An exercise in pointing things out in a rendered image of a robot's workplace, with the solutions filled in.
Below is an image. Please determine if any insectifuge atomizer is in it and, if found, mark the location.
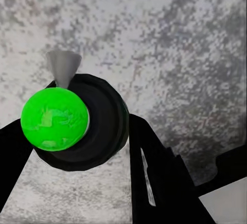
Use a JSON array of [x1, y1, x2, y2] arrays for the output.
[[21, 49, 130, 171]]

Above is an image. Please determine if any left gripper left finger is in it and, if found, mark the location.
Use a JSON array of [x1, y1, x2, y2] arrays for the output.
[[0, 118, 33, 213]]

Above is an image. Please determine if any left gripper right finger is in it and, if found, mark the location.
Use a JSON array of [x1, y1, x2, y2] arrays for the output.
[[129, 114, 216, 224]]

